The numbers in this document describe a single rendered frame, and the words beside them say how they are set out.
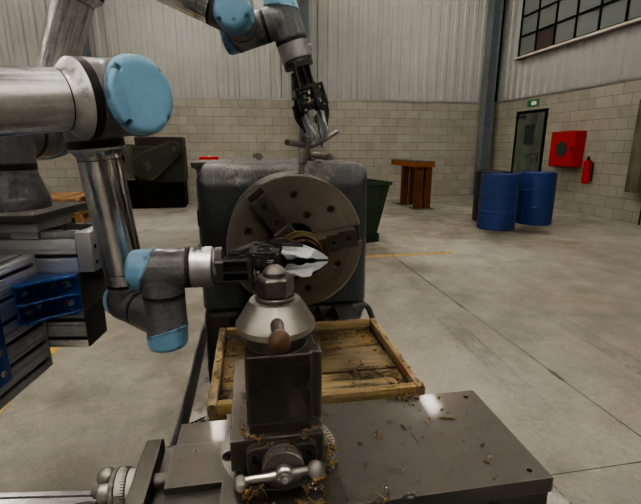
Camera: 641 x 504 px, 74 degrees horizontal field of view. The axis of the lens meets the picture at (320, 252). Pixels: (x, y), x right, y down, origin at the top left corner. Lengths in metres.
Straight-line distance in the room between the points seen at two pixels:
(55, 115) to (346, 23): 11.04
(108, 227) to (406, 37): 11.35
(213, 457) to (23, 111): 0.48
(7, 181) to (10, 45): 11.00
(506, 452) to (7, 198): 1.02
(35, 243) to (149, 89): 0.51
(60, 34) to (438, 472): 1.15
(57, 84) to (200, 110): 10.27
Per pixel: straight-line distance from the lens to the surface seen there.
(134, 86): 0.71
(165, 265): 0.79
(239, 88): 11.01
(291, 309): 0.41
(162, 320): 0.82
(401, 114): 11.63
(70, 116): 0.70
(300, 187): 0.96
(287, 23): 1.11
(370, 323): 1.01
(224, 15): 0.97
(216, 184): 1.11
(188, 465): 0.52
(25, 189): 1.13
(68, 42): 1.24
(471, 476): 0.51
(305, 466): 0.45
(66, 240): 1.07
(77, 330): 1.13
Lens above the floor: 1.30
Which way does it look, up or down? 14 degrees down
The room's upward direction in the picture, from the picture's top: straight up
